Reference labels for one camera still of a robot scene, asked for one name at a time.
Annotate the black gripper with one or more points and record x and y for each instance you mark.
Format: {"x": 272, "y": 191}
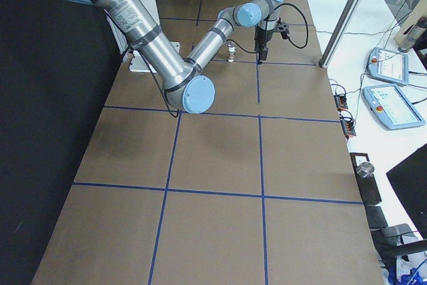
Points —
{"x": 261, "y": 37}

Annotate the white PPR pipe brass fitting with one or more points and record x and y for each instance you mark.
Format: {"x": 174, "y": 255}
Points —
{"x": 231, "y": 54}

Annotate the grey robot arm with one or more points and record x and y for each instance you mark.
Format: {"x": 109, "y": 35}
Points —
{"x": 183, "y": 84}

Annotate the far teach pendant tablet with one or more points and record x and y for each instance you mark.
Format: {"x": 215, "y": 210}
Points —
{"x": 387, "y": 65}

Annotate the teach pendant tablet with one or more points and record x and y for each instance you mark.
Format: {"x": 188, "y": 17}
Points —
{"x": 391, "y": 107}
{"x": 387, "y": 65}

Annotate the near teach pendant tablet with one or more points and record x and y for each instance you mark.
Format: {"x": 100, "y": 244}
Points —
{"x": 391, "y": 107}

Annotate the dark equipment box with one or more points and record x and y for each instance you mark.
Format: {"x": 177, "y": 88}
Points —
{"x": 364, "y": 173}

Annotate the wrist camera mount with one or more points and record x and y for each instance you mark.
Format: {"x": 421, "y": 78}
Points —
{"x": 283, "y": 29}

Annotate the black cable plugs right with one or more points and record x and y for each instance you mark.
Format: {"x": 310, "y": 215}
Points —
{"x": 341, "y": 102}

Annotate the black cable plugs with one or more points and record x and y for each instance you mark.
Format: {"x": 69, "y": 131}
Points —
{"x": 348, "y": 126}
{"x": 341, "y": 102}

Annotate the aluminium frame post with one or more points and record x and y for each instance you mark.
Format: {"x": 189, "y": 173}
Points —
{"x": 338, "y": 33}

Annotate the black cable plugs left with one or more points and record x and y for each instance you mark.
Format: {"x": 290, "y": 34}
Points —
{"x": 348, "y": 126}

